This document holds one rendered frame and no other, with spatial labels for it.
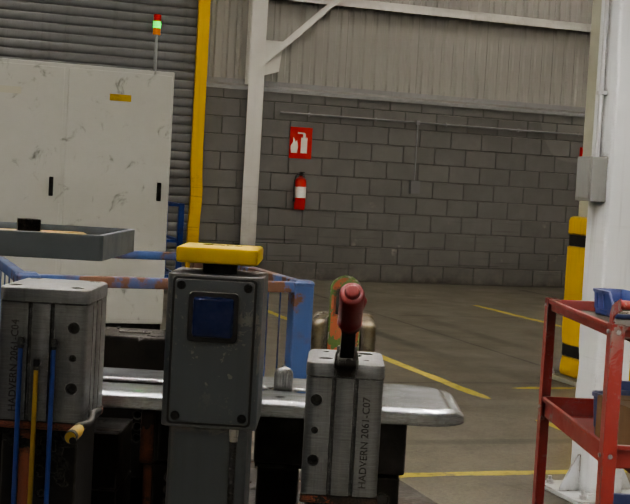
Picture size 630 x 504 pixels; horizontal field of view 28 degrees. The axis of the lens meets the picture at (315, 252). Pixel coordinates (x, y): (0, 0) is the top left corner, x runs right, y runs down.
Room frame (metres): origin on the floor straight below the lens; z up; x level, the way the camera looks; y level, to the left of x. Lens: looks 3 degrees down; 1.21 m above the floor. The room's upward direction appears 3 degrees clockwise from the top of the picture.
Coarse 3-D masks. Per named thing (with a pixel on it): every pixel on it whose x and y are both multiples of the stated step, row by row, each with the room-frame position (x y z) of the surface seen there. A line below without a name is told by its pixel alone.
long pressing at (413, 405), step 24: (120, 384) 1.24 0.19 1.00; (144, 384) 1.25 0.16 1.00; (264, 384) 1.29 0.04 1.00; (384, 384) 1.34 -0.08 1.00; (144, 408) 1.18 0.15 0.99; (264, 408) 1.18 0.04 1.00; (288, 408) 1.18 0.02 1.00; (384, 408) 1.18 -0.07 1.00; (408, 408) 1.18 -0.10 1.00; (432, 408) 1.19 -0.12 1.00; (456, 408) 1.23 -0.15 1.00
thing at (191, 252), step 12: (180, 252) 0.91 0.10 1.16; (192, 252) 0.91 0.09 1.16; (204, 252) 0.91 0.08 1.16; (216, 252) 0.91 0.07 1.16; (228, 252) 0.91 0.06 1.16; (240, 252) 0.91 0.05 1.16; (252, 252) 0.91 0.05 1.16; (204, 264) 0.93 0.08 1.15; (216, 264) 0.92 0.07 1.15; (228, 264) 0.91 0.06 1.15; (240, 264) 0.91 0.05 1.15; (252, 264) 0.91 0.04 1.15
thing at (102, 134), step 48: (0, 96) 9.04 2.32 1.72; (48, 96) 9.15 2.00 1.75; (96, 96) 9.27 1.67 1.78; (144, 96) 9.39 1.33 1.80; (0, 144) 9.05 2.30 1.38; (48, 144) 9.16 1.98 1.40; (96, 144) 9.27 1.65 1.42; (144, 144) 9.39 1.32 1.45; (0, 192) 9.05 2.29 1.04; (48, 192) 9.16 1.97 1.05; (96, 192) 9.28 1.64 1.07; (144, 192) 9.40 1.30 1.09; (144, 240) 9.40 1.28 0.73
